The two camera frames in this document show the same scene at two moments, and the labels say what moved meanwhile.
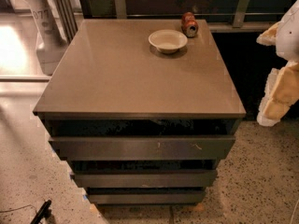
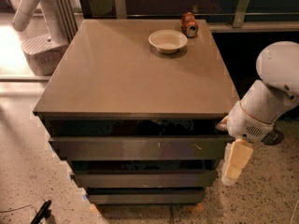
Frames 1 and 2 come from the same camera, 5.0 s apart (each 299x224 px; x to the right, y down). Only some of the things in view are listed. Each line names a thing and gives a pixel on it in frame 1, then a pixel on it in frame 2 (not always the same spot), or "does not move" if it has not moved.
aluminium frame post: (65, 10) does not move
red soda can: (189, 24) does not move
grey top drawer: (142, 148) does not move
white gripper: (289, 37) to (248, 123)
